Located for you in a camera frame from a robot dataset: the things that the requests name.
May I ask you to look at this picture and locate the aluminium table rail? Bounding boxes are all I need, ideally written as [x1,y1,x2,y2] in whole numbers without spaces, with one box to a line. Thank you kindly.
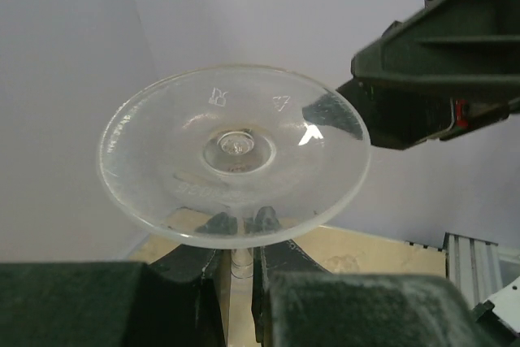
[444,233,519,308]

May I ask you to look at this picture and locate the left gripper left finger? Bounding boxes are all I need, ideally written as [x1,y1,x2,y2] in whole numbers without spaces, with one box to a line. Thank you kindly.
[0,210,239,347]

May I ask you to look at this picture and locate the clear front wine glass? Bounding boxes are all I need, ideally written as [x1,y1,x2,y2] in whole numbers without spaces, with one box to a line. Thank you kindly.
[97,64,371,278]

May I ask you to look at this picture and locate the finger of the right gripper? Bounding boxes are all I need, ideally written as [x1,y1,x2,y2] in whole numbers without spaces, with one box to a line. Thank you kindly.
[351,0,519,87]

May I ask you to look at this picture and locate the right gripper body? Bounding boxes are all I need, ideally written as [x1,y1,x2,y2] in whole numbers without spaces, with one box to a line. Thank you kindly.
[337,78,519,150]

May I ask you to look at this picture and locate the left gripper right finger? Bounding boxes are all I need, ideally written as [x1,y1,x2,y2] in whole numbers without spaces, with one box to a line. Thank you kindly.
[247,206,513,347]

